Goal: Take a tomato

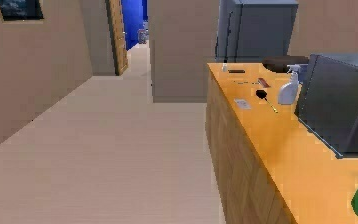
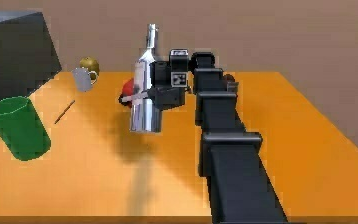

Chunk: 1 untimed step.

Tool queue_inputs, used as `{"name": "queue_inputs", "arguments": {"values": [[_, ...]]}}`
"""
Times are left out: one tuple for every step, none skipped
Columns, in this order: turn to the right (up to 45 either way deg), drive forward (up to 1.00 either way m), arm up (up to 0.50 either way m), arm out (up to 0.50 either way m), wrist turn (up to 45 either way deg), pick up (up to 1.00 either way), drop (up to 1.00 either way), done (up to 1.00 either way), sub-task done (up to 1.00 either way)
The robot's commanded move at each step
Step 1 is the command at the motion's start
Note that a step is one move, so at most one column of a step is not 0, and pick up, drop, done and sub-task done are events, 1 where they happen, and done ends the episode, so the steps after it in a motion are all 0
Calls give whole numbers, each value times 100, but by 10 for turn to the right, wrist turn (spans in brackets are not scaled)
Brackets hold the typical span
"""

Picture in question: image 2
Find dark grey box appliance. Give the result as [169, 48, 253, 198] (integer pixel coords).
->
[0, 10, 63, 129]

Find brown pencil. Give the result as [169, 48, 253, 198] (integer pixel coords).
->
[54, 99, 76, 125]

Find silver glass bottle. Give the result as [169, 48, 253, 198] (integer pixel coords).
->
[129, 23, 164, 134]

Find grey mug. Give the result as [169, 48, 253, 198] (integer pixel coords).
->
[71, 67, 99, 93]

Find green plastic cup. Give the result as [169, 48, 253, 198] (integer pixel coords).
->
[0, 96, 52, 162]

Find orange table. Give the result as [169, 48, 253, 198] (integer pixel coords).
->
[0, 71, 358, 224]

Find red tomato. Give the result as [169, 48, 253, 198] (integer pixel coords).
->
[118, 78, 137, 109]

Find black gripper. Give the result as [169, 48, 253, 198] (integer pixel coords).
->
[119, 60, 189, 112]

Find olive green apple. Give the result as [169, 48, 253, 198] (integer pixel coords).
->
[79, 56, 101, 80]

